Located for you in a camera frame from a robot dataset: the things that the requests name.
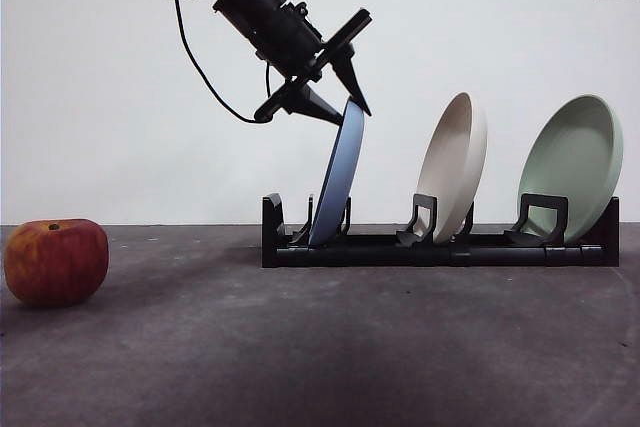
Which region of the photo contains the blue plate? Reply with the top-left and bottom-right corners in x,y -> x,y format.
307,96 -> 366,248

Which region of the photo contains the red yellow apple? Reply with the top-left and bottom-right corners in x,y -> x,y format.
3,218 -> 110,309

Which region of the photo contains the beige plate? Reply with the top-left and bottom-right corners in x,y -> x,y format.
415,91 -> 489,245

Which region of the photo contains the black plate rack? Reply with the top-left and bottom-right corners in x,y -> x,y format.
261,192 -> 621,269

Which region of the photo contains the green plate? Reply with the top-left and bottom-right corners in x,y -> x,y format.
516,93 -> 625,245

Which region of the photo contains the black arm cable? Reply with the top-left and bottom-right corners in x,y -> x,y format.
153,0 -> 274,124

